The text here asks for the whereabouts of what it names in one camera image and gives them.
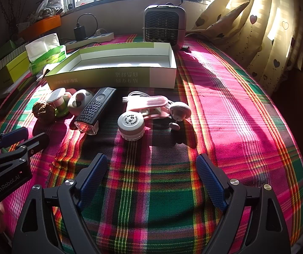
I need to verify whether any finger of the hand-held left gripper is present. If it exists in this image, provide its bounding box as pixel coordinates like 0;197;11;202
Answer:
0;126;29;160
26;132;49;156

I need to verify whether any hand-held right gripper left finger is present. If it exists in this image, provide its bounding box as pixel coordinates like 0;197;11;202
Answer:
12;153;108;254

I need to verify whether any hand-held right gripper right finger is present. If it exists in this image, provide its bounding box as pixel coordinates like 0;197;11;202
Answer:
196;153;292;254

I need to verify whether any brown walnut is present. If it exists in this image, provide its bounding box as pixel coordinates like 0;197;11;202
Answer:
33;102;57;124

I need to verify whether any white panda shaped gadget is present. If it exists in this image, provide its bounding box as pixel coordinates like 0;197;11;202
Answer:
68;88;95;116

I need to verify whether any white round jar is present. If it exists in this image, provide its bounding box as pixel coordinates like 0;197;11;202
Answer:
118;111;146;141

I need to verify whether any grey mushroom shaped gadget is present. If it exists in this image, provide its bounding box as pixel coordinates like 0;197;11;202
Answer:
168;102;192;131

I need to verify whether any white cable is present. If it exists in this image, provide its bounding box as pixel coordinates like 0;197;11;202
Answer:
122;91;152;104

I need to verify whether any green white shallow cardboard box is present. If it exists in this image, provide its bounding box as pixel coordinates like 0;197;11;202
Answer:
45;42;178;90

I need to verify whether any yellow green box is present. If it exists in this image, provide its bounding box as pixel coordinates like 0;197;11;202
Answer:
0;50;31;84

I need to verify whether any plaid blanket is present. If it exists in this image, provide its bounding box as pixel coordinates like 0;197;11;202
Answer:
0;33;303;254

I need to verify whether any green tissue pack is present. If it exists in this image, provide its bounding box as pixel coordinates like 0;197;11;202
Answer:
25;33;67;75

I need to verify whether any dark green striped box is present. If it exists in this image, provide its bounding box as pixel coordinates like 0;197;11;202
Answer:
0;40;22;64

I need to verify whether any orange box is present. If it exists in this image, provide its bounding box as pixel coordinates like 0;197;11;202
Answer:
19;14;62;39

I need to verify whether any black charger adapter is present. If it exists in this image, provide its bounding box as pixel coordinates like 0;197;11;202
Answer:
74;26;86;40

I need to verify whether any white power strip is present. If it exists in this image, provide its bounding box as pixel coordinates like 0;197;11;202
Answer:
61;29;114;50

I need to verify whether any clear plastic bag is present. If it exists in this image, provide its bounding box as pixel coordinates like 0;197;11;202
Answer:
33;0;66;19

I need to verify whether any heart print curtain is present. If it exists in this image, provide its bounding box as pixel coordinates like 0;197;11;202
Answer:
189;0;303;90

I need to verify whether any small grey heater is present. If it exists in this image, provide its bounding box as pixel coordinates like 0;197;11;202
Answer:
143;3;187;51

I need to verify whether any black charger cable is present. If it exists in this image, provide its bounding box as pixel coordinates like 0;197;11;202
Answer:
76;14;99;37

